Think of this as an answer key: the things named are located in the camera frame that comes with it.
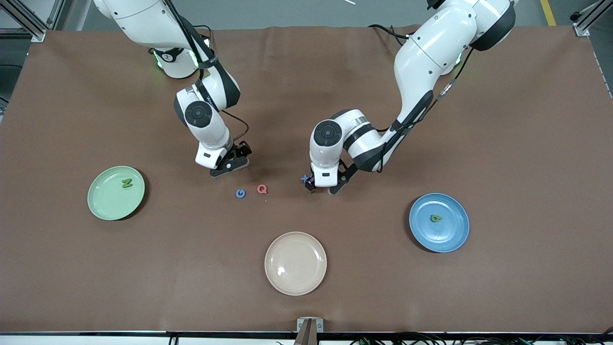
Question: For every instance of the beige plate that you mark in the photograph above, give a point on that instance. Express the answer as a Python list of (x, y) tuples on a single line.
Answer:
[(295, 263)]

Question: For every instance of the blue plate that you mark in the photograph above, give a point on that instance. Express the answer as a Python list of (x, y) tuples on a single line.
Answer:
[(445, 235)]

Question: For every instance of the green lowercase letter with hole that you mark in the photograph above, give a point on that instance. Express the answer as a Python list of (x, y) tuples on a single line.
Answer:
[(435, 218)]

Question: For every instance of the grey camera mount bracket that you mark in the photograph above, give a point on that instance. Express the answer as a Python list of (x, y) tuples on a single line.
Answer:
[(309, 328)]

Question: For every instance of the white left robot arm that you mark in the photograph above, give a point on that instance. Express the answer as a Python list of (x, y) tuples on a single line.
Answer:
[(431, 52)]

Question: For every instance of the red foam letter Q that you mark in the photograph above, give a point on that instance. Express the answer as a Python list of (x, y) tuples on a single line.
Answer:
[(262, 189)]

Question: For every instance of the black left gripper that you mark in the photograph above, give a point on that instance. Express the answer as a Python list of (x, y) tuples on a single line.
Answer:
[(312, 184)]

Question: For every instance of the light green plate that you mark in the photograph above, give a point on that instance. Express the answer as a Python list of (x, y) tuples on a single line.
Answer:
[(107, 201)]

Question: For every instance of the blue foam letter G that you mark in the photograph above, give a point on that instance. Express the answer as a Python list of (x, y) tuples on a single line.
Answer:
[(240, 193)]

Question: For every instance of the brown table cover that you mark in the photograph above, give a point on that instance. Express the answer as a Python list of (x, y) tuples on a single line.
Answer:
[(96, 278)]

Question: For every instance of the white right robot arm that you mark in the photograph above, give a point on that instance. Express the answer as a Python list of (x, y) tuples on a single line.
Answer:
[(143, 24)]

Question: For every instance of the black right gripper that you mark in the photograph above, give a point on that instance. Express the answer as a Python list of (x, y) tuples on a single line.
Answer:
[(238, 151)]

